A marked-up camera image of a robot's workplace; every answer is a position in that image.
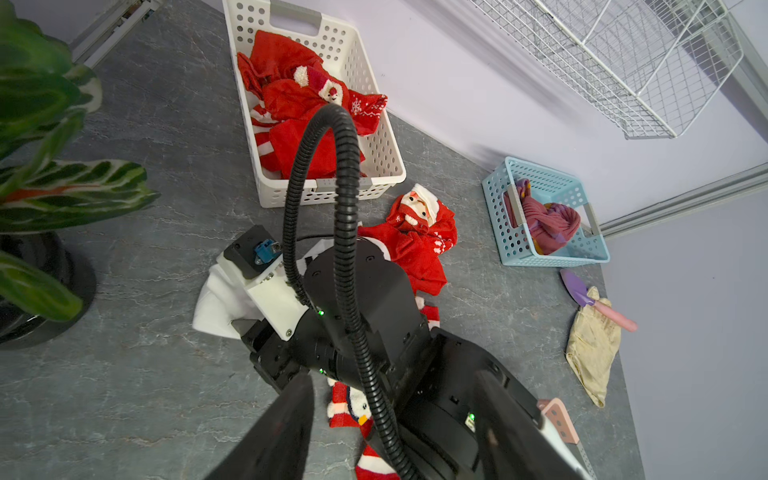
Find green potted plant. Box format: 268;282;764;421
1;1;159;350

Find blue plastic basket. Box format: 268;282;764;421
482;157;610;267

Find plain red fleece sock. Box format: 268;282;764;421
358;223;447;296

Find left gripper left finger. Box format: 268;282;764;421
207;373;314;479

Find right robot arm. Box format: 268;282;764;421
216;104;589;479

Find pink plastic basket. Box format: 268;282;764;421
536;398;597;479

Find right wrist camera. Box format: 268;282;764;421
214;224;334;343

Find purple pink scoop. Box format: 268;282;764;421
559;269;638;332

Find white black striped sock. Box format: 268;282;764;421
192;264;262;340

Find red penguin sock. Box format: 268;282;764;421
327;378;374;436

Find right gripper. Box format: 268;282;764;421
239;319;327;393

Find red white striped sock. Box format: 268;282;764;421
237;31;388;180

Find beige work glove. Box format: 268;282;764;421
565;286;622;408

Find santa striped small sock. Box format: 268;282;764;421
357;295;440;478

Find white wire wall shelf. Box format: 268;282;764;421
473;0;744;140

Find pink purple yellow sock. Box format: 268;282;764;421
515;179;581;255

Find santa face red sock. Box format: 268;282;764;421
385;183;458;255

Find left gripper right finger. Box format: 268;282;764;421
473;372;582;479

